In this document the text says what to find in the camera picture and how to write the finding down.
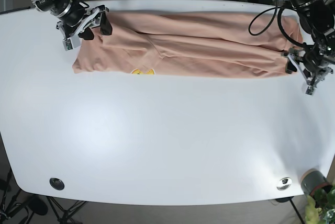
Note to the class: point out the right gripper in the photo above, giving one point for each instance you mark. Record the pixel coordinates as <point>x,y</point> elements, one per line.
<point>71,15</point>

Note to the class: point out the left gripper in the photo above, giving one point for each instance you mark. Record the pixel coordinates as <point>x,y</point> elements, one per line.
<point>311,61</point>

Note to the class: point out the peach T-shirt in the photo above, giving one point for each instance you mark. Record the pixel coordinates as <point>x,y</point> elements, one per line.
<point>204,44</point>

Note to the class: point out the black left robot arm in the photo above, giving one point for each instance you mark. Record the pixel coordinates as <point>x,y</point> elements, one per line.
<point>316,18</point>

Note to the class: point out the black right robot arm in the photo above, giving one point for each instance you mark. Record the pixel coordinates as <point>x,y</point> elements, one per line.
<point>49,6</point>

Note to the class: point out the grey plant pot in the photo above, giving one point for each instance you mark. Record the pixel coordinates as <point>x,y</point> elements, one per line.
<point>313,180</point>

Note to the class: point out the silver table grommet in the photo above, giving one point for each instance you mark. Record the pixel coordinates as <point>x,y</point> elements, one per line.
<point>284,184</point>

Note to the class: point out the green potted plant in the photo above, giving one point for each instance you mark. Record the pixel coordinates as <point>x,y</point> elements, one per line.
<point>320,206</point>

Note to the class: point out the black table grommet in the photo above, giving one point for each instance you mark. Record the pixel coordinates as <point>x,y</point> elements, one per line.
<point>57,184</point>

